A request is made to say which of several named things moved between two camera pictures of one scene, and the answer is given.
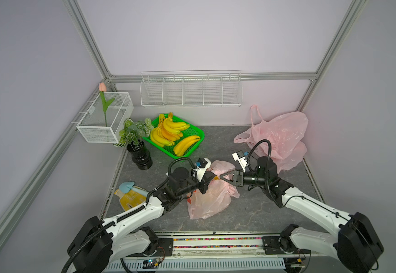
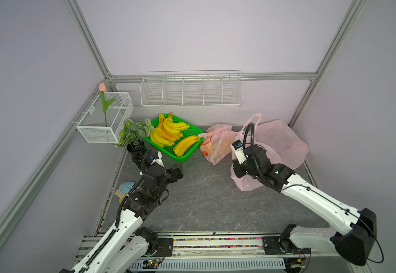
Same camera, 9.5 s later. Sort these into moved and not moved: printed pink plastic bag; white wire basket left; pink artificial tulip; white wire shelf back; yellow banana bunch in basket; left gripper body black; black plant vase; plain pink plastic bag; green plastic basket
Moved: printed pink plastic bag; plain pink plastic bag; left gripper body black
Not moved: yellow banana bunch in basket; green plastic basket; white wire basket left; black plant vase; white wire shelf back; pink artificial tulip
